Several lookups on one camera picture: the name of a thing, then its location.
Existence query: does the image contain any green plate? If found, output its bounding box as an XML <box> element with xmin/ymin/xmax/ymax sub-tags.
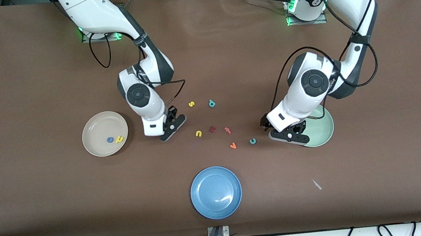
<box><xmin>299</xmin><ymin>105</ymin><xmax>337</xmax><ymax>149</ymax></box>

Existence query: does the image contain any beige brown plate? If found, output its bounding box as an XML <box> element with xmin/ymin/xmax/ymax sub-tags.
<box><xmin>79</xmin><ymin>109</ymin><xmax>131</xmax><ymax>159</ymax></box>

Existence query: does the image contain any blue plate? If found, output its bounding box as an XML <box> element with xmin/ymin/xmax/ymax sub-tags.
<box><xmin>188</xmin><ymin>164</ymin><xmax>245</xmax><ymax>222</ymax></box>

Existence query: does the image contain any brown table cover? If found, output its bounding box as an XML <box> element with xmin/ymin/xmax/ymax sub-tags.
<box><xmin>0</xmin><ymin>0</ymin><xmax>421</xmax><ymax>236</ymax></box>

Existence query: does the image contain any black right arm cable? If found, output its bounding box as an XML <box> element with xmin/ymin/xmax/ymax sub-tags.
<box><xmin>88</xmin><ymin>28</ymin><xmax>188</xmax><ymax>114</ymax></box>

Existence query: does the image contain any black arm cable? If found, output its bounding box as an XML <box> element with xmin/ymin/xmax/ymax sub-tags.
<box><xmin>259</xmin><ymin>0</ymin><xmax>404</xmax><ymax>126</ymax></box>
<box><xmin>88</xmin><ymin>28</ymin><xmax>188</xmax><ymax>114</ymax></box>

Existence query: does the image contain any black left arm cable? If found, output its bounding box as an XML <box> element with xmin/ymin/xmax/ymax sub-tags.
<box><xmin>259</xmin><ymin>0</ymin><xmax>404</xmax><ymax>126</ymax></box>

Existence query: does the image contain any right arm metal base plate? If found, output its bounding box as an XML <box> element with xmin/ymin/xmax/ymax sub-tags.
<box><xmin>80</xmin><ymin>25</ymin><xmax>123</xmax><ymax>44</ymax></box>

